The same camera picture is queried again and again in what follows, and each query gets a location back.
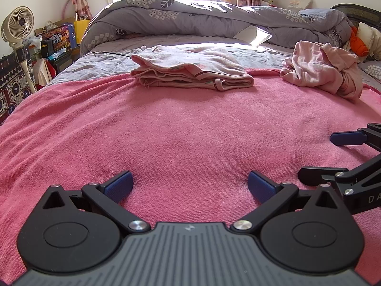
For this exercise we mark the white plastic bag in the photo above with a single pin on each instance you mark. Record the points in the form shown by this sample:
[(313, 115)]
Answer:
[(35, 41)]

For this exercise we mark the blue plastic pack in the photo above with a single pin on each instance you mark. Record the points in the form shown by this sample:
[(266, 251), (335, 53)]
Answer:
[(58, 54)]

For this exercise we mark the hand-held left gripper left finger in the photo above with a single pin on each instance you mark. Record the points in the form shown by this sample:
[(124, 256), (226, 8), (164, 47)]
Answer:
[(119, 184)]

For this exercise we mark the pink hula hoop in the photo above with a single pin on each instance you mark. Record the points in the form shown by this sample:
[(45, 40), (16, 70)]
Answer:
[(69, 1)]

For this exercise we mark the pink strawberry pajama pants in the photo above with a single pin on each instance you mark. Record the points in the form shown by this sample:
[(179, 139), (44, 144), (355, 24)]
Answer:
[(324, 65)]

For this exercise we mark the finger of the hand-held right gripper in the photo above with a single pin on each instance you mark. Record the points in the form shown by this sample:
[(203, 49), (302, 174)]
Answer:
[(321, 175), (346, 138)]

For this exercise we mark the pink blanket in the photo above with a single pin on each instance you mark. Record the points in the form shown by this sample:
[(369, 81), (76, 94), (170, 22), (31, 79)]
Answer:
[(178, 140)]

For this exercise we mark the patterned cloth covered cabinet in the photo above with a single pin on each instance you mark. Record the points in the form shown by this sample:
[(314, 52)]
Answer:
[(12, 89)]

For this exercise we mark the black headboard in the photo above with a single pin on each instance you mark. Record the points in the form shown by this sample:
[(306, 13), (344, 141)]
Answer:
[(363, 10)]

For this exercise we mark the white paper sheet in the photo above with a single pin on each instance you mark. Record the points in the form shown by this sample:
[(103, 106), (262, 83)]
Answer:
[(253, 34)]

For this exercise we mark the red and white cloth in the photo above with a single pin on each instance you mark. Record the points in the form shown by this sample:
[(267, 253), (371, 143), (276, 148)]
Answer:
[(44, 73)]

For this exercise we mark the leaf print pillow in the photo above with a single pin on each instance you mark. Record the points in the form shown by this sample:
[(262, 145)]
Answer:
[(372, 71)]

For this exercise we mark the cream cloth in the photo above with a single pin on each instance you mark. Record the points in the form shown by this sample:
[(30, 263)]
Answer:
[(372, 38)]

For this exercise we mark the folded pale pink garment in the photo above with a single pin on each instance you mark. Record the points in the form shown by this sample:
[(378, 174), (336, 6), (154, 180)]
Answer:
[(190, 65)]

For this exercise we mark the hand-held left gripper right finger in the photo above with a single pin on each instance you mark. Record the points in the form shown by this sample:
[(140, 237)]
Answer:
[(262, 186)]

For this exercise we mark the grey bed sheet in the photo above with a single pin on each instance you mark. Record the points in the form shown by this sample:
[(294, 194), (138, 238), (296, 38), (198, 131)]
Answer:
[(98, 62)]

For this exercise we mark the yellow paper bag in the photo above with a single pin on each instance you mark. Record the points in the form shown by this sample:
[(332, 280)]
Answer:
[(82, 31)]

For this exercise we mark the grey pillow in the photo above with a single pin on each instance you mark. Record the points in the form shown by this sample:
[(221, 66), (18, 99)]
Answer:
[(324, 14)]

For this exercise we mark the cream standing fan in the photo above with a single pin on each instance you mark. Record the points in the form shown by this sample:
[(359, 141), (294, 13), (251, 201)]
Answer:
[(19, 22)]

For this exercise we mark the orange cloth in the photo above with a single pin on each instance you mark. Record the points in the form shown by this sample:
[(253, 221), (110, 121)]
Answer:
[(358, 44)]

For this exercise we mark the colourful printed box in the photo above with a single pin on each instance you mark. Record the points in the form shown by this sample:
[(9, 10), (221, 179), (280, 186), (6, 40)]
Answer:
[(59, 37)]

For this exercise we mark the grey floral duvet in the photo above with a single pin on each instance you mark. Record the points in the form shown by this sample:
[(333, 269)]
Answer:
[(178, 15)]

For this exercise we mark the black storage box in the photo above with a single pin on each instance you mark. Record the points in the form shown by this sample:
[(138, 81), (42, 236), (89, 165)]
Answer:
[(64, 61)]

